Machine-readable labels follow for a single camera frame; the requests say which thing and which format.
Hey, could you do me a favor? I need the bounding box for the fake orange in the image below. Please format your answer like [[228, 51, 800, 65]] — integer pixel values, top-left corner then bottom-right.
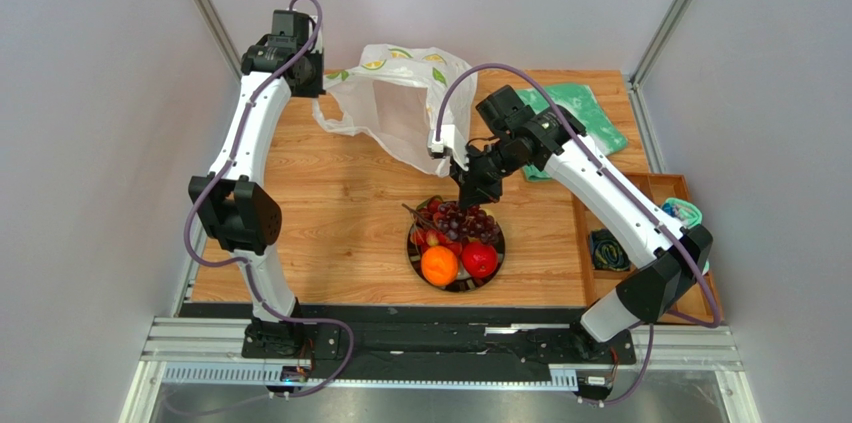
[[420, 246, 459, 287]]

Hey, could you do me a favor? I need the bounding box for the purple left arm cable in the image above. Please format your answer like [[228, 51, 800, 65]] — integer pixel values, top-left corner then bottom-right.
[[183, 0, 357, 400]]

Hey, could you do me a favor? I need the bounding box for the red fake apple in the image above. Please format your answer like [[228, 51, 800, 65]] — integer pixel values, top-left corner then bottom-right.
[[461, 241, 499, 278]]

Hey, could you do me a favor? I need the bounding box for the white plastic bag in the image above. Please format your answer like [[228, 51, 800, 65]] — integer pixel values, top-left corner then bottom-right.
[[312, 44, 478, 177]]

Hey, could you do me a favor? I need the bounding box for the dark purple grape bunch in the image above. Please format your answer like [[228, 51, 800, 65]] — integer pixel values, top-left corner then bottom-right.
[[432, 201, 503, 244]]

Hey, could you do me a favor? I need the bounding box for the green white tie-dye cloth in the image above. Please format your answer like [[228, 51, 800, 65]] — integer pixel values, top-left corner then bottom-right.
[[516, 83, 628, 183]]

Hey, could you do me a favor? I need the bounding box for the red yellow cherry bunch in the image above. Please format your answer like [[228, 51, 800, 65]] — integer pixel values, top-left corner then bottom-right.
[[407, 195, 469, 257]]

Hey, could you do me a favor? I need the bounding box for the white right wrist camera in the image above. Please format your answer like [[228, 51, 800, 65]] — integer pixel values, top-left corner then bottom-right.
[[427, 124, 468, 176]]

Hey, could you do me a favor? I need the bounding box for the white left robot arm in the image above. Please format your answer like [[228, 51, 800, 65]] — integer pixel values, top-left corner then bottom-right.
[[187, 9, 324, 347]]

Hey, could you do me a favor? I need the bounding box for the black rimmed ceramic plate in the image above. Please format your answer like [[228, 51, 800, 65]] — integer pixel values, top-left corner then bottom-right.
[[406, 231, 506, 293]]

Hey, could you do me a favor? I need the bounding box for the dark patterned rolled sock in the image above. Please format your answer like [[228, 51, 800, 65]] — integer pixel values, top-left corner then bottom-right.
[[588, 228, 631, 272]]

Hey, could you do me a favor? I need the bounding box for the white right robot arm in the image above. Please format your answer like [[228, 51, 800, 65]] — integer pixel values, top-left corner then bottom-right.
[[450, 86, 713, 347]]

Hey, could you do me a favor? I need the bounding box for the mint white rolled sock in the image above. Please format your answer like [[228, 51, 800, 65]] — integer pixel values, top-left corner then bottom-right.
[[662, 197, 703, 228]]

